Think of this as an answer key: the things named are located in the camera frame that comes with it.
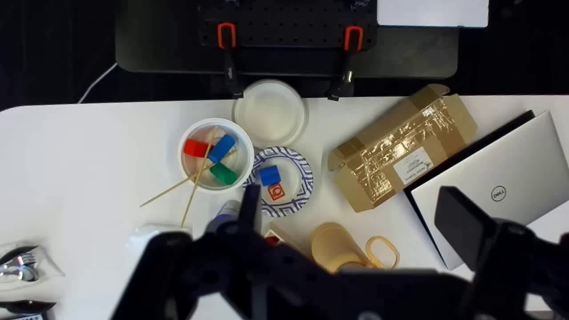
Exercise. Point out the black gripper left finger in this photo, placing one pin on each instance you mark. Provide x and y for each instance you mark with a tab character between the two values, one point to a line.
259	281

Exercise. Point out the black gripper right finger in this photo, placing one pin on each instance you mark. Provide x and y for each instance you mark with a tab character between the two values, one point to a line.
506	259

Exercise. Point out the thin wooden stick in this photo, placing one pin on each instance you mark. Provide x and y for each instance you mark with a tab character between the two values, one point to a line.
195	185
177	187

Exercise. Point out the brown cardboard box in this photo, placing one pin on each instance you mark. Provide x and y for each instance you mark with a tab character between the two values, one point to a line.
401	144

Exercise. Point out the small printed bottle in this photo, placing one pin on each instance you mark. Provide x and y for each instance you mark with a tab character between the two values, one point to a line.
224	215

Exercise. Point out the silver Dell laptop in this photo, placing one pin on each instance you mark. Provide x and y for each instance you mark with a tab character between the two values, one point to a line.
515	172

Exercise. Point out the orange white cube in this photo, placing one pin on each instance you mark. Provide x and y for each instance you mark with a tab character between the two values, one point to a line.
275	192

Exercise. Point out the green block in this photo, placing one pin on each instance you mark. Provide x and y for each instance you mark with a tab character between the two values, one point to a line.
224	174

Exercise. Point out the tan wooden bottle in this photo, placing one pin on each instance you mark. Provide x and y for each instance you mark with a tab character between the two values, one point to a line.
334	249

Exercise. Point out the blue block on plate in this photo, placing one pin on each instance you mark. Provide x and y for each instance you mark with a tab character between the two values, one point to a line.
268	176

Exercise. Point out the white paper bowl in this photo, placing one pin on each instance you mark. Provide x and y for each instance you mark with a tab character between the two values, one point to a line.
240	158

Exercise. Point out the blue block in bowl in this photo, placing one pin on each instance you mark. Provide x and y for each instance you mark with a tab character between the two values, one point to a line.
220	147

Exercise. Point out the red block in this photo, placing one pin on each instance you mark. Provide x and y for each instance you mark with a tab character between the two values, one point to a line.
193	147

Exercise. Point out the white empty plate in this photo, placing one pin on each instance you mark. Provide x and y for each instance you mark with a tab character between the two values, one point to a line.
270	112

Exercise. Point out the orange black clamp left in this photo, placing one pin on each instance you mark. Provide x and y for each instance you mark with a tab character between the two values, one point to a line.
225	43

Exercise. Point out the orange black clamp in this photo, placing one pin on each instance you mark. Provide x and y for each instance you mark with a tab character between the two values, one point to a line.
352	43
225	43

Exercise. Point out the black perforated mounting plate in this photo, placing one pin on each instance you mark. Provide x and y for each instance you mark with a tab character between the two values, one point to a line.
286	23

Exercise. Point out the orange black clamp right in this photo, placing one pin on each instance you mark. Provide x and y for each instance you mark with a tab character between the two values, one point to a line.
352	43

